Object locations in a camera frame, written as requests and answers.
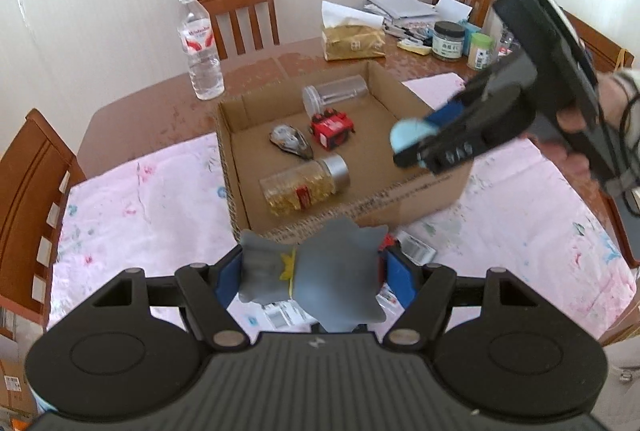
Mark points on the clear water bottle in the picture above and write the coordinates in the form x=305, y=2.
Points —
x=200, y=46

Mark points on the grey soft toy figure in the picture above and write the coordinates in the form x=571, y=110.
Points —
x=320, y=271

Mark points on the bunch of pens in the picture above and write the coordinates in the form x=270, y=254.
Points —
x=410, y=32

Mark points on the green-lid white bottle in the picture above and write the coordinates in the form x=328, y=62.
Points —
x=481, y=53

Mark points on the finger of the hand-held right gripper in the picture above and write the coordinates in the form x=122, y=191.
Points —
x=460, y=146
x=450, y=113

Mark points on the gold tissue pack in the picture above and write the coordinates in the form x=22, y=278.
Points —
x=352, y=41

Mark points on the red toy train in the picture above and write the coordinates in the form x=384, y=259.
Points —
x=331, y=128

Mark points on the cardboard box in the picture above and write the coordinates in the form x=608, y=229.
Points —
x=380, y=126
x=15, y=371

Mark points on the oval silver black gadget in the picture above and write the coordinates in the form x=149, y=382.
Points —
x=290, y=141

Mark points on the yellow sticky note pad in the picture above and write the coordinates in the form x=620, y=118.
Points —
x=412, y=46

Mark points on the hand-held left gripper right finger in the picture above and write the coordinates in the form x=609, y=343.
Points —
x=400, y=273

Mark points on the light blue round case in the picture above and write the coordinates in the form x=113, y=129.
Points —
x=410, y=138

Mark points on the clear plastic jar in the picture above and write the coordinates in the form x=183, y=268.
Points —
x=335, y=93

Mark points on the silver-lid capsule bottle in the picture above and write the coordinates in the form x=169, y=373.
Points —
x=300, y=186

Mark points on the cardboard box on floor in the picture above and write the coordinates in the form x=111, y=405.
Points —
x=15, y=371

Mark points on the pink floral tablecloth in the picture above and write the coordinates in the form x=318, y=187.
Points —
x=150, y=221

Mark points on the person's right hand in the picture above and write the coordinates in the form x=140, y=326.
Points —
x=572, y=126

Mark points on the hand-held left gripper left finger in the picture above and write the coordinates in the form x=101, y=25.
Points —
x=230, y=278

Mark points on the small black-lid jar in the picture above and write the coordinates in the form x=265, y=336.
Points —
x=447, y=43

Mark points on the person's right forearm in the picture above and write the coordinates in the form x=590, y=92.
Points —
x=631, y=86

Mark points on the dark cube toy red buttons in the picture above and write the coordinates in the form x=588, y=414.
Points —
x=389, y=242

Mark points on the stack of papers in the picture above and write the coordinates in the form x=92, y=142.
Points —
x=400, y=6

